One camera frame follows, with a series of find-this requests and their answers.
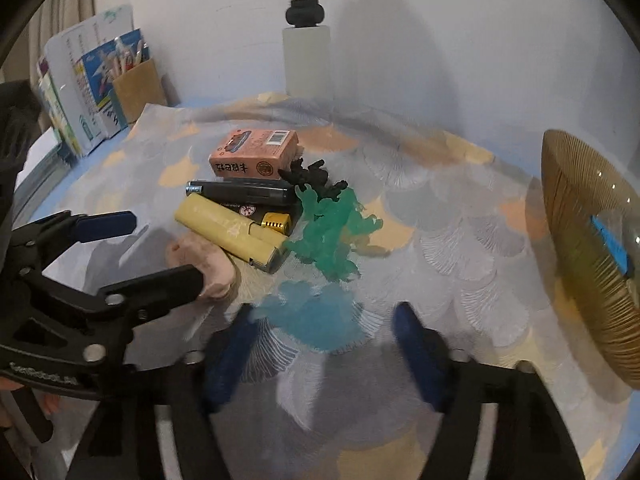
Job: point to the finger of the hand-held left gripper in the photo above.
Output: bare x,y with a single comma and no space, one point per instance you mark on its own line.
165,285
107,225

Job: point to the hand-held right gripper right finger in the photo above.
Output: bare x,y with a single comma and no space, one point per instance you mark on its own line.
420,355

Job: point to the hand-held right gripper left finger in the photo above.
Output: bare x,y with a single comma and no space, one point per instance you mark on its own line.
227,360

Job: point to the pink oval case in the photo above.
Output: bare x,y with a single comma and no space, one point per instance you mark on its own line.
217,272

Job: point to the yellow lighter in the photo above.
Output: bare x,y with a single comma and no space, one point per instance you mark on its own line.
220,225

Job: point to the blue translucent toy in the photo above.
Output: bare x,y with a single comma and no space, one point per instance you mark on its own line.
320,320

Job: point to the dark grey pen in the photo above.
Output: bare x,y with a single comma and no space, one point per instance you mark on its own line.
240,192

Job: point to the black lighter with gold cap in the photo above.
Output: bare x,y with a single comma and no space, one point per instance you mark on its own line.
272,221

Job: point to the teal translucent toy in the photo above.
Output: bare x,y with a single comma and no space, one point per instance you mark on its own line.
330,235

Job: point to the orange card box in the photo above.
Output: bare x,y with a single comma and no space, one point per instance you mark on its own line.
250,152

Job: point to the black toy figure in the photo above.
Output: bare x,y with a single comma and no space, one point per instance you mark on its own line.
305,175
334,191

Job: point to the amber ribbed glass bowl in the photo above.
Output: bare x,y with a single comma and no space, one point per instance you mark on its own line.
575,250

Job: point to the person's left hand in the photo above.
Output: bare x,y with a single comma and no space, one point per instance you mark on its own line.
50,404

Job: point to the leaf-patterned tablecloth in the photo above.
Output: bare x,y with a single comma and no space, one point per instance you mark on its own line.
425,270

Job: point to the stack of papers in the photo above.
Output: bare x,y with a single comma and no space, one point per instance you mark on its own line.
45,160

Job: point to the row of upright books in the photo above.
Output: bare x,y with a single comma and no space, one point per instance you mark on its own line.
52,110

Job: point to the blue and white book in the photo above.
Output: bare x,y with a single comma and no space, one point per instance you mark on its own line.
97,90

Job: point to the tan pen cup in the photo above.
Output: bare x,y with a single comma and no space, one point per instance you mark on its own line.
142,92

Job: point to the bunch of pens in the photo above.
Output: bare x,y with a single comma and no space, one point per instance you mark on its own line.
131,57

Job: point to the white pole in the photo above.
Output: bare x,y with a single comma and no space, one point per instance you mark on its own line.
306,60

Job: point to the black pole clamp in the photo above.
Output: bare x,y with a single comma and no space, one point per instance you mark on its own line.
305,12

